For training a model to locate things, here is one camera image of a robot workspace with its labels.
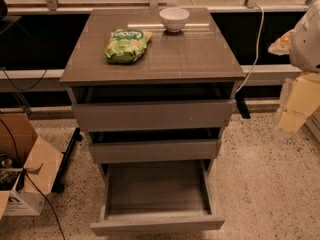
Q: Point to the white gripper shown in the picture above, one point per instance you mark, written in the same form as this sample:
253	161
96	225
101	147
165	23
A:
306	45

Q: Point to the green rice chip bag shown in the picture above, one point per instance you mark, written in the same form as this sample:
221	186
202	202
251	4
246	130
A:
126	46

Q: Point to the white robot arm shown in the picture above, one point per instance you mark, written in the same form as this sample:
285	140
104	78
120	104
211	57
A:
305	44

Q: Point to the grey drawer cabinet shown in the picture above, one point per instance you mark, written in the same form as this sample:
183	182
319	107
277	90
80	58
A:
195	64

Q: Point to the top grey drawer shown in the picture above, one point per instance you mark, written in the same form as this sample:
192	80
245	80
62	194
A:
152	115

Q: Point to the bottom grey drawer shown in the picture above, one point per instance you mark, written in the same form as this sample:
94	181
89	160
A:
156	197

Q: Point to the black stand leg right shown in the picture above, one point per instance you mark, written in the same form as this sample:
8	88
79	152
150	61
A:
241	105

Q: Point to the black stand leg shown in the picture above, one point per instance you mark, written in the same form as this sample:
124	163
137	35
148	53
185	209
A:
58	186
241	105

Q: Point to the cardboard box on right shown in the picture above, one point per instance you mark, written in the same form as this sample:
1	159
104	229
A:
313	123

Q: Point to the cardboard box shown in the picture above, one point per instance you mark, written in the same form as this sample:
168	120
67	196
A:
313	123
37	162

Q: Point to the white bowl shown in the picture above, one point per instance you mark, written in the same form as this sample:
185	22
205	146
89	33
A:
174	18

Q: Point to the black stand leg left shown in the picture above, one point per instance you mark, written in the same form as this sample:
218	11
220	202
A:
58	186

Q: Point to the cardboard box on left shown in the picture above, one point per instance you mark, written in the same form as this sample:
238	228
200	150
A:
37	162

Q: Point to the metal window rail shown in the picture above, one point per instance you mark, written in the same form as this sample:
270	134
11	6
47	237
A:
48	80

